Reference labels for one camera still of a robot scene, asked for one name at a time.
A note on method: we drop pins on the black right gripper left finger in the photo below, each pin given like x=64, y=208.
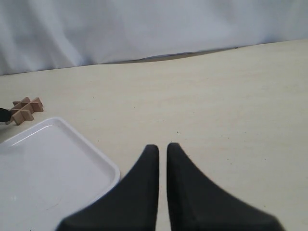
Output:
x=130, y=206

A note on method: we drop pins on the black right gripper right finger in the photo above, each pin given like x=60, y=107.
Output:
x=195, y=203

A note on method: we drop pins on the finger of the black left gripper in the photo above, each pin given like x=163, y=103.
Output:
x=5, y=115

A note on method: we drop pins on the wooden notched piece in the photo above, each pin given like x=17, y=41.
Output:
x=20, y=116
x=37, y=105
x=28, y=106
x=23, y=102

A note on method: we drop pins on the white plastic tray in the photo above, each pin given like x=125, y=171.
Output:
x=49, y=172

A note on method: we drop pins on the white backdrop curtain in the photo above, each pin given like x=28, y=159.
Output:
x=51, y=34

